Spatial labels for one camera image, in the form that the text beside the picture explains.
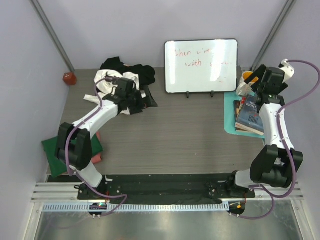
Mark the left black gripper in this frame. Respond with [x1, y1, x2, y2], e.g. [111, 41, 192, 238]
[126, 85, 157, 115]

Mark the brown Edward Tulane book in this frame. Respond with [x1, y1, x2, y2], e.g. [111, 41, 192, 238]
[233, 96, 247, 120]

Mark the blue Nineteen Eighty-Four book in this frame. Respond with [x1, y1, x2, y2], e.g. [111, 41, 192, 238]
[235, 95, 264, 136]

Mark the white t-shirt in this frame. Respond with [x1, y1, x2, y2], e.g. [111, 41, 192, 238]
[83, 69, 140, 115]

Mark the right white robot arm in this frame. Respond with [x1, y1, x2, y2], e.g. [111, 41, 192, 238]
[225, 60, 304, 198]

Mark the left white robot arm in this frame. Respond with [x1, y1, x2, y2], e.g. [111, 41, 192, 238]
[55, 76, 157, 200]

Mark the white mug yellow inside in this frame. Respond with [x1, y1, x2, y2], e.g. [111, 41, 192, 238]
[235, 71, 259, 97]

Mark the black t-shirt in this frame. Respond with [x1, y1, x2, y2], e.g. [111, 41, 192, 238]
[100, 56, 156, 90]

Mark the teal cutting board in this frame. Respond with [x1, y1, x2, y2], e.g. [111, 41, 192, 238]
[223, 91, 264, 139]

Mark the white whiteboard with writing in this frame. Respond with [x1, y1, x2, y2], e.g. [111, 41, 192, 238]
[164, 38, 238, 94]

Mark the folded pink t-shirt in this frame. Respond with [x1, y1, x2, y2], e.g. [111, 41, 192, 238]
[91, 132, 102, 164]

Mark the red cube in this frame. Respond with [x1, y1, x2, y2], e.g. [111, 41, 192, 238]
[62, 72, 77, 86]

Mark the folded green t-shirt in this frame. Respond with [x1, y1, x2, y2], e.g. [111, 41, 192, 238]
[41, 135, 104, 178]

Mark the right aluminium frame post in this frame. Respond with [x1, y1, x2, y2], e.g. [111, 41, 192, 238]
[249, 0, 297, 71]

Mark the aluminium frame post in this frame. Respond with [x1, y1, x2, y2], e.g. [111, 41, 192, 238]
[249, 0, 297, 71]
[29, 0, 75, 72]

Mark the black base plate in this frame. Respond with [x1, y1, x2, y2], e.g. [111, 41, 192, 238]
[103, 173, 256, 205]

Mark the slotted cable duct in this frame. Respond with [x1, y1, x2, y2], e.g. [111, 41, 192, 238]
[42, 202, 230, 213]

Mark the left aluminium frame post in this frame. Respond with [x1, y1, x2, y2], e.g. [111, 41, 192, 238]
[29, 0, 75, 72]

